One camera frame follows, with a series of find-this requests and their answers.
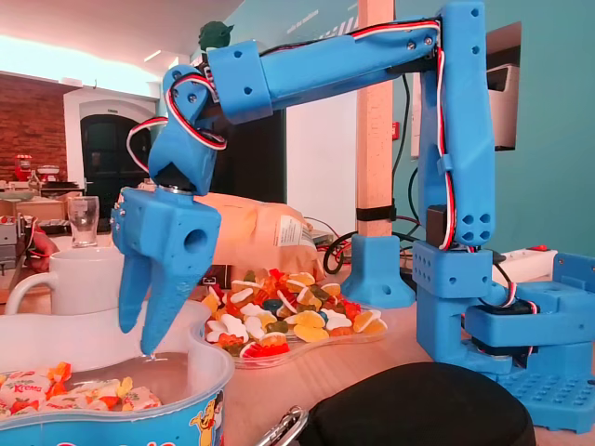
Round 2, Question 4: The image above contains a white ceramic mug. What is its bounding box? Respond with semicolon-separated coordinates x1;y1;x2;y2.
5;245;146;317

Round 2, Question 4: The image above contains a translucent candy tub blue label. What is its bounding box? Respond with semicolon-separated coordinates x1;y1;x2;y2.
0;299;236;446

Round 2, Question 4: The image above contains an empty drinking glass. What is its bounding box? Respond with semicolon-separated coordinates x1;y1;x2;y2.
68;195;101;248

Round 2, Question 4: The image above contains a beige crisps bag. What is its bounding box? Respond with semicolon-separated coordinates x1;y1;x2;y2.
202;192;327;285

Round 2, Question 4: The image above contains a dark arched door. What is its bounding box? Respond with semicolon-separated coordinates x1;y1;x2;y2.
80;114;153;219

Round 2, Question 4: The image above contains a wrapped Krema candy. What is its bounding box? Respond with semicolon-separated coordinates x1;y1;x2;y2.
121;385;164;413
69;375;135;411
0;361;73;408

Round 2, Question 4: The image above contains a black fridge cabinet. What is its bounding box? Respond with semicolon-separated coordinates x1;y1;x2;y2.
188;53;285;205

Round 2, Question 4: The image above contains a red candy machine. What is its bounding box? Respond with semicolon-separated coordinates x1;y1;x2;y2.
13;154;33;183

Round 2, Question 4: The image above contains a clear plastic gummy tray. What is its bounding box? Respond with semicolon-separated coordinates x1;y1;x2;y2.
199;268;396;371

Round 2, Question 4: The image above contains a metal carabiner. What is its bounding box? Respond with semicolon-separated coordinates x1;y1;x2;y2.
253;404;311;446

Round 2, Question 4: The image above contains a green Yoda figure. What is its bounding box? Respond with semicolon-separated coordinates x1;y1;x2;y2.
198;20;236;50

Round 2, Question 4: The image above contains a black fabric pouch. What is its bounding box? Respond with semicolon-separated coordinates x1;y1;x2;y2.
301;361;536;446

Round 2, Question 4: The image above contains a white power strip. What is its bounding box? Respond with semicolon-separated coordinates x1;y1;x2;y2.
495;244;559;284

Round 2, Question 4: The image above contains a white office printer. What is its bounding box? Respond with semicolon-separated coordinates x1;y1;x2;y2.
485;63;521;151

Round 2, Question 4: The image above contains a red white black servo cable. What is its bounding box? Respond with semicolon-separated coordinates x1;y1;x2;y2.
126;115;169;177

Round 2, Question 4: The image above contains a thick black table cable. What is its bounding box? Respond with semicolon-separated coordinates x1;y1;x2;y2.
323;230;360;276

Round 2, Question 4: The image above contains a black strap on post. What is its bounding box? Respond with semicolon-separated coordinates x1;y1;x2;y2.
356;207;397;222

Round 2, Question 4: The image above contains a blue post foot mount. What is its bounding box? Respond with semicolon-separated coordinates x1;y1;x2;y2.
341;233;417;308

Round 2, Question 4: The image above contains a wooden post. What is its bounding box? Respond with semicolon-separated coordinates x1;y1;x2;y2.
356;0;396;238

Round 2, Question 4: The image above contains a black wall cable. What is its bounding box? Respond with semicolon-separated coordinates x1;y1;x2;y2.
391;73;414;219

